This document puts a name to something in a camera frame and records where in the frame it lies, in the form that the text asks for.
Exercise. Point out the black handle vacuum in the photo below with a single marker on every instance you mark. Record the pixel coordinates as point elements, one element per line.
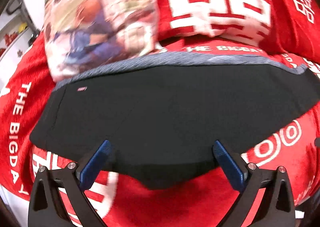
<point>18,6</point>

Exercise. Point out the black pants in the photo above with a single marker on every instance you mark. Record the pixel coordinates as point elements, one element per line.
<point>163,121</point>

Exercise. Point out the red wedding bedspread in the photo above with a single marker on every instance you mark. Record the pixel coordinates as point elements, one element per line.
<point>121,200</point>

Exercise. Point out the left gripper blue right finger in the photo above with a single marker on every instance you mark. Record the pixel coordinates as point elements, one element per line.
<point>232,164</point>

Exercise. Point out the white shelf cabinet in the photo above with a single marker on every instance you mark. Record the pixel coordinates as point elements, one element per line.
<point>14,44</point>

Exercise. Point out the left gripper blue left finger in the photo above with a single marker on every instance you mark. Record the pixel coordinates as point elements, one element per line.
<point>91,164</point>

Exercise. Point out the red white character pillow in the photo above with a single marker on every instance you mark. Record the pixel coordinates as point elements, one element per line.
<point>245,21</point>

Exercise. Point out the red pillow white characters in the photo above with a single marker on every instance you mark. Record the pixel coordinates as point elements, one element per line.
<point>294,29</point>

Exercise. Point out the anime print pillow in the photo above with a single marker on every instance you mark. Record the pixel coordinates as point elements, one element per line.
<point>80,35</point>

